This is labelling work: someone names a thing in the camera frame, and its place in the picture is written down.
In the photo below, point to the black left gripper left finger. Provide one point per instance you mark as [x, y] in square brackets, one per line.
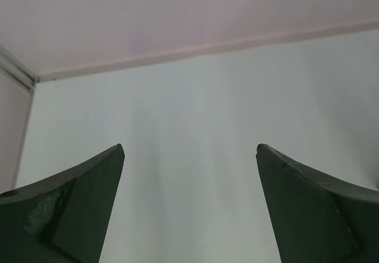
[64, 217]

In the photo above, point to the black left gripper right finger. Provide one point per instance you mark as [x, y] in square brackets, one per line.
[316, 217]

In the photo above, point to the aluminium frame post left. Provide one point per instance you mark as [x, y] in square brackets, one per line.
[12, 68]

